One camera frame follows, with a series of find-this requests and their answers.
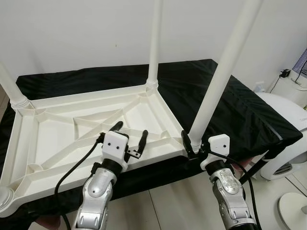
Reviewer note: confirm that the white plastic table top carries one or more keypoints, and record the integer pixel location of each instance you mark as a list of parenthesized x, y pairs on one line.
[(53, 143)]

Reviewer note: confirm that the pink stool seat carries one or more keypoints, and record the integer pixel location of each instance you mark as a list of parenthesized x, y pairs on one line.
[(48, 222), (244, 166)]

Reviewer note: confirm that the white plastic floor object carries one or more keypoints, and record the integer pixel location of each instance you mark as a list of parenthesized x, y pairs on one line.
[(283, 120)]

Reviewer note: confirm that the white round flat floor disc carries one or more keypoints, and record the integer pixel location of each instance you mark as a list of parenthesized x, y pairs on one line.
[(293, 211)]

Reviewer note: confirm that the white side cabinet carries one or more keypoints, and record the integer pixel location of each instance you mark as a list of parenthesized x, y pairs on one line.
[(293, 85)]

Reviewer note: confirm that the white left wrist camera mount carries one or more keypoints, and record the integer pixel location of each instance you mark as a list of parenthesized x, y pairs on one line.
[(115, 146)]

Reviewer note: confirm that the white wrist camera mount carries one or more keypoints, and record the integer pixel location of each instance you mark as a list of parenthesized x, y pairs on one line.
[(218, 146), (115, 146)]

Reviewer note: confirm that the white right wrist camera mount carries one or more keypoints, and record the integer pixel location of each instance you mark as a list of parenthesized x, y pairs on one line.
[(218, 146)]

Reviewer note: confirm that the black wall plug adapter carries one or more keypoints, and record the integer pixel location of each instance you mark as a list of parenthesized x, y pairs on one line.
[(285, 73)]

